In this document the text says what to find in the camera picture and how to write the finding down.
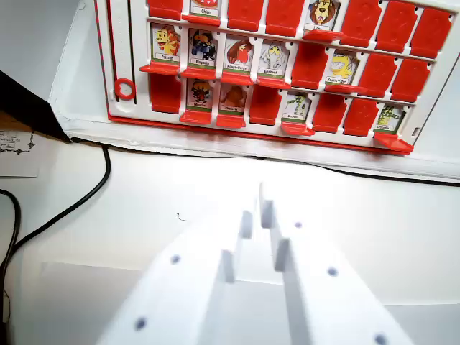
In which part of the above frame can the red plastic flap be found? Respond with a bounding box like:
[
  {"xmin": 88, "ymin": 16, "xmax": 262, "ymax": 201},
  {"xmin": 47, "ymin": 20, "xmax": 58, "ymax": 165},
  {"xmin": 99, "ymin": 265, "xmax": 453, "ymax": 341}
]
[{"xmin": 139, "ymin": 60, "xmax": 181, "ymax": 76}]

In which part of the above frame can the white printed paper sheet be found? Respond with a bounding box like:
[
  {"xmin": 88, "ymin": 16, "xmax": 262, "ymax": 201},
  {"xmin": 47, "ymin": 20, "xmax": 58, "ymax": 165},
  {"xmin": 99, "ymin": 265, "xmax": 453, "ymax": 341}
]
[{"xmin": 0, "ymin": 129, "xmax": 40, "ymax": 179}]

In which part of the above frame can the red and white game board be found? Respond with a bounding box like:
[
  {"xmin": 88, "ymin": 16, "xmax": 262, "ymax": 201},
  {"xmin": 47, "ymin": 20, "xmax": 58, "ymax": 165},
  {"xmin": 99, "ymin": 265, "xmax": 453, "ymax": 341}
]
[{"xmin": 93, "ymin": 0, "xmax": 460, "ymax": 156}]

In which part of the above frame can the black cable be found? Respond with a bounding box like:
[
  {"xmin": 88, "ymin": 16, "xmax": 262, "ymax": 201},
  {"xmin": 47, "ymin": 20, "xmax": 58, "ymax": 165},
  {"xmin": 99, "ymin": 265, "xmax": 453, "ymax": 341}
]
[
  {"xmin": 0, "ymin": 189, "xmax": 22, "ymax": 270},
  {"xmin": 0, "ymin": 137, "xmax": 111, "ymax": 345}
]

